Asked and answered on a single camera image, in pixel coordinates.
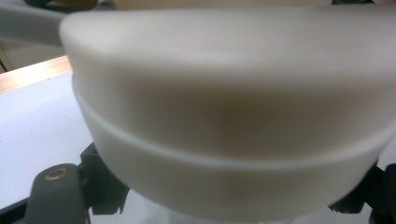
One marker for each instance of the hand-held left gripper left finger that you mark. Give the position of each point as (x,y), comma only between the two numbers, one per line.
(104,183)

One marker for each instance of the wooden table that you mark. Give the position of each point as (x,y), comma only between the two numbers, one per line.
(28,76)

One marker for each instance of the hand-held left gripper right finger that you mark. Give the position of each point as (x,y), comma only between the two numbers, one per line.
(355,202)

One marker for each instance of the clear plastic jar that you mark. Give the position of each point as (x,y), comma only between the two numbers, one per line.
(155,215)

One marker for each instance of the white cylindrical cup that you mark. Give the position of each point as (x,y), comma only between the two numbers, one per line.
(218,109)

